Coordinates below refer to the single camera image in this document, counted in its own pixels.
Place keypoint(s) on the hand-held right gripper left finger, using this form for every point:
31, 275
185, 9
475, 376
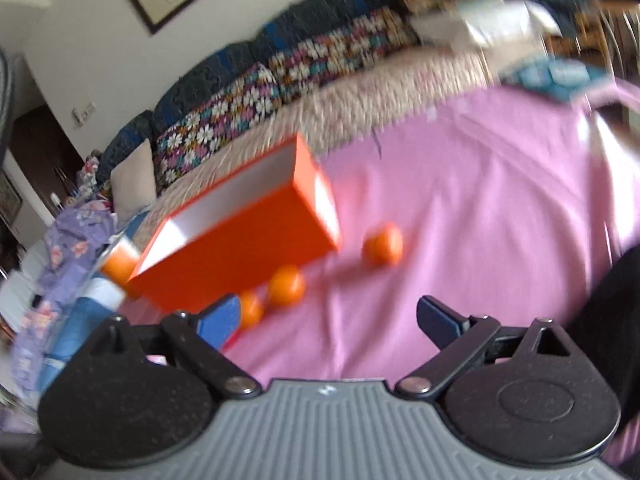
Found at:
225, 317

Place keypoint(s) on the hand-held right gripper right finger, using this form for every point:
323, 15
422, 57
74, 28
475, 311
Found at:
437, 322

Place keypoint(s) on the orange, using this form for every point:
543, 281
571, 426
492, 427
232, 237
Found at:
250, 310
382, 245
120, 266
286, 285

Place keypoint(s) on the orange cardboard box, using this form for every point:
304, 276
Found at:
240, 240

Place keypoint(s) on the pink blanket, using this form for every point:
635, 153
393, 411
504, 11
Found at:
475, 200

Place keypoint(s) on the blue and white cloth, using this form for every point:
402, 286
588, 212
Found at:
75, 340

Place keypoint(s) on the plain beige pillow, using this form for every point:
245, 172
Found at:
132, 180

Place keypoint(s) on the purple floral cloth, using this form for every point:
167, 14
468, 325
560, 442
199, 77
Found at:
65, 255

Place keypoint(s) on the floral daisy pillow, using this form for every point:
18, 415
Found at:
340, 55
210, 130

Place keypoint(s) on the dark blue patterned cushion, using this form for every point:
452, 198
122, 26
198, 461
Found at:
125, 135
200, 80
320, 10

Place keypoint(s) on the dark wooden door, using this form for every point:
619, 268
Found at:
45, 160

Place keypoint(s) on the beige quilted bed cover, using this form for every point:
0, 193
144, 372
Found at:
400, 85

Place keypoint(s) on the teal book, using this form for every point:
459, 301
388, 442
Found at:
555, 77

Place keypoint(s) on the wooden chair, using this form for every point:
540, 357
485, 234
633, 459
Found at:
615, 10

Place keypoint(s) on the wall light switch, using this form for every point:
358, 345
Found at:
84, 112

